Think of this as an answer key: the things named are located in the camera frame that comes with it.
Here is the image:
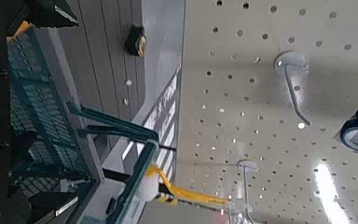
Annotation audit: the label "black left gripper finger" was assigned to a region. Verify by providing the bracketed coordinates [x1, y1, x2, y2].
[8, 0, 80, 34]
[8, 191, 79, 224]

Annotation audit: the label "small yellow object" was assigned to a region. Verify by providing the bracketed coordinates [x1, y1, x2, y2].
[6, 20, 35, 43]

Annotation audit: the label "white pegboard hook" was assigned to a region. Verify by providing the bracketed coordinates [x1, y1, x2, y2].
[227, 159, 261, 224]
[273, 50, 312, 127]

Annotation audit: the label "beige pegboard panel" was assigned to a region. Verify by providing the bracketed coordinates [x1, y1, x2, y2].
[173, 0, 358, 224]

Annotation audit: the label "blue scissors on card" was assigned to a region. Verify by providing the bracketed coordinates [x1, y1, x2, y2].
[334, 94, 358, 154]

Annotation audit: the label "white metal rail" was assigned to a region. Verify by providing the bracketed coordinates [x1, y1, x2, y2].
[120, 66, 182, 185]

